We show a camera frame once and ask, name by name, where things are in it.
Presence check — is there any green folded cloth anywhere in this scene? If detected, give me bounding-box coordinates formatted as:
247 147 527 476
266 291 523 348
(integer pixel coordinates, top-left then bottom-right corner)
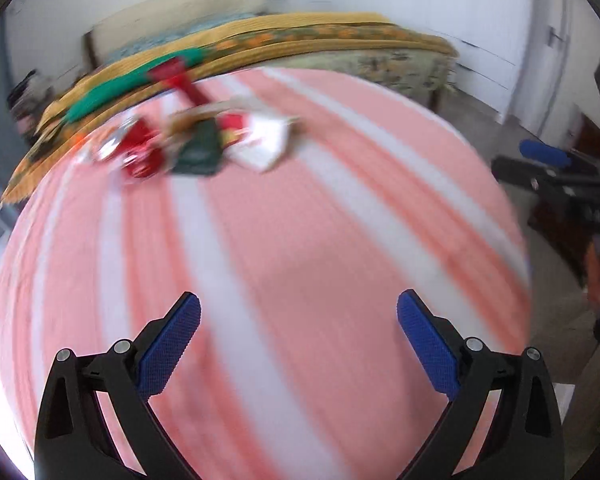
61 47 207 125

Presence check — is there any dark green wrapper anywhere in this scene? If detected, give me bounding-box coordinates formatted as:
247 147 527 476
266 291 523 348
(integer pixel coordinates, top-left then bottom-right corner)
171 120 226 178

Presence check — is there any red plastic funnel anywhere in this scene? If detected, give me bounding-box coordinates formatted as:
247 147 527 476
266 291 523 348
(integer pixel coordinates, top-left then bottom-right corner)
147 57 213 108

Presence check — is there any leaf print bed sheet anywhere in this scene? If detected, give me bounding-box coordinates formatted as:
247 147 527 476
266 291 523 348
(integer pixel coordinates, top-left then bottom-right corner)
285 49 457 107

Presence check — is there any white wardrobe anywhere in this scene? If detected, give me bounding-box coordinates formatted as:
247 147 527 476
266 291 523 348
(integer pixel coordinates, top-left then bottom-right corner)
275 0 600 126

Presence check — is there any yellow dotted blanket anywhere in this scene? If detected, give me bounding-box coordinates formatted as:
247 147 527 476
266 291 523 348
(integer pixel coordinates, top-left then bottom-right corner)
45 11 396 126

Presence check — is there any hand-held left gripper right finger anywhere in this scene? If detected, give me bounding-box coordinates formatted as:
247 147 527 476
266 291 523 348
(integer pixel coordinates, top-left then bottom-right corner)
397 289 566 480

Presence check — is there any red foil snack bag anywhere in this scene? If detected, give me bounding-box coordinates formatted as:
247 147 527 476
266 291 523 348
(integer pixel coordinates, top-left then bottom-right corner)
117 115 173 181

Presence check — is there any cream headboard cushion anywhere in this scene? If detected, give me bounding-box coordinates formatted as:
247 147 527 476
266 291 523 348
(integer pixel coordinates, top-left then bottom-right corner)
91 0 272 55

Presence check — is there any wooden bed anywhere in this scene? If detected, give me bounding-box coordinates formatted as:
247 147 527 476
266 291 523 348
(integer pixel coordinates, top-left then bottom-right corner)
0 0 457 206

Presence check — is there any white green drink carton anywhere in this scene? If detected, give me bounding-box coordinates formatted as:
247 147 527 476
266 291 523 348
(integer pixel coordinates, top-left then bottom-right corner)
227 110 301 173

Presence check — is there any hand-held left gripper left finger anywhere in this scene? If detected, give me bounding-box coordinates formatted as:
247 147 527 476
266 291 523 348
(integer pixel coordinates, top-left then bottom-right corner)
34 291 202 480

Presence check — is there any brown paper wrapper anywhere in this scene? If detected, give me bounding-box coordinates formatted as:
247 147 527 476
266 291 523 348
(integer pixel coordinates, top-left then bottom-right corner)
167 107 216 136

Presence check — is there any orange floral quilt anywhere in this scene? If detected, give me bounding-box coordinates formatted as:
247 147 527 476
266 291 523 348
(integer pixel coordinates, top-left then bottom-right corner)
0 24 457 206

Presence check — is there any white snack packet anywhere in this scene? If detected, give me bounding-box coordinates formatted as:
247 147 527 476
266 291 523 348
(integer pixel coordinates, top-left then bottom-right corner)
77 127 131 166

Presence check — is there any pile of clothes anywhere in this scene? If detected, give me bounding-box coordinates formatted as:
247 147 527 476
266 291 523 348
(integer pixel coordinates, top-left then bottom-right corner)
7 69 52 137

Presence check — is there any orange white striped tablecloth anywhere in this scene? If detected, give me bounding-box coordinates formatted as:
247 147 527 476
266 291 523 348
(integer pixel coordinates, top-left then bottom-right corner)
0 66 534 480

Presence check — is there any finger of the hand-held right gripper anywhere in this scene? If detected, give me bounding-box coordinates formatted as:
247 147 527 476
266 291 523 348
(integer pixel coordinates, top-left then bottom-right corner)
519 140 573 167
491 156 573 188

